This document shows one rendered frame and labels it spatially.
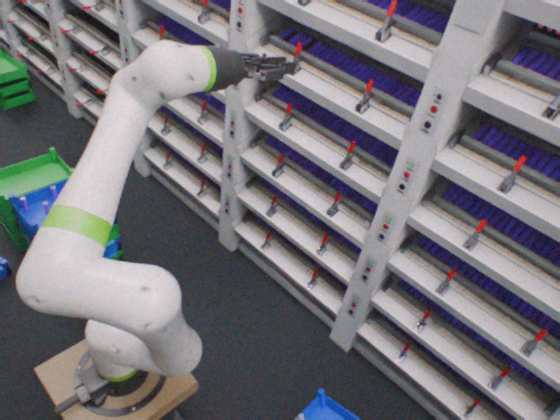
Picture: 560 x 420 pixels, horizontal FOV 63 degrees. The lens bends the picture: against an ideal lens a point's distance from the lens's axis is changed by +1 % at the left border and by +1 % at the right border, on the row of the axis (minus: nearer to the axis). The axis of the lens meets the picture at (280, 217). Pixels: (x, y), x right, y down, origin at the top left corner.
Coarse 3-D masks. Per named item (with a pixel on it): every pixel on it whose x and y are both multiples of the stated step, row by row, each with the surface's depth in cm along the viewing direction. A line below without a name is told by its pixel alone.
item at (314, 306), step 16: (160, 176) 239; (176, 192) 235; (192, 208) 230; (240, 240) 213; (256, 256) 207; (272, 272) 203; (288, 288) 199; (304, 304) 196; (368, 352) 179; (384, 368) 176; (400, 384) 173; (416, 400) 171; (432, 400) 167; (448, 416) 163
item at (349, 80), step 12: (288, 48) 143; (312, 60) 138; (324, 72) 138; (336, 72) 134; (348, 84) 134; (360, 84) 131; (384, 96) 127; (384, 108) 127; (396, 108) 126; (408, 108) 123
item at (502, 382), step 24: (384, 288) 156; (408, 288) 157; (384, 312) 157; (408, 312) 154; (432, 312) 150; (432, 336) 149; (456, 336) 147; (480, 336) 145; (456, 360) 144; (480, 360) 142; (504, 360) 141; (480, 384) 139; (504, 384) 139; (528, 384) 136; (504, 408) 139; (528, 408) 134; (552, 408) 131
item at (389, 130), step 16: (256, 32) 145; (272, 32) 148; (256, 48) 148; (352, 48) 139; (304, 64) 141; (288, 80) 141; (304, 80) 138; (320, 80) 137; (336, 80) 136; (304, 96) 140; (320, 96) 134; (336, 96) 132; (352, 96) 132; (368, 96) 131; (336, 112) 134; (352, 112) 128; (368, 112) 128; (368, 128) 128; (384, 128) 124; (400, 128) 123; (400, 144) 122
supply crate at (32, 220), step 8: (56, 184) 177; (64, 184) 180; (32, 192) 172; (40, 192) 174; (48, 192) 177; (16, 200) 168; (32, 200) 174; (40, 200) 176; (48, 200) 177; (16, 208) 165; (32, 208) 173; (40, 208) 173; (24, 216) 169; (32, 216) 170; (40, 216) 170; (24, 224) 165; (32, 224) 157; (40, 224) 168; (32, 232) 161
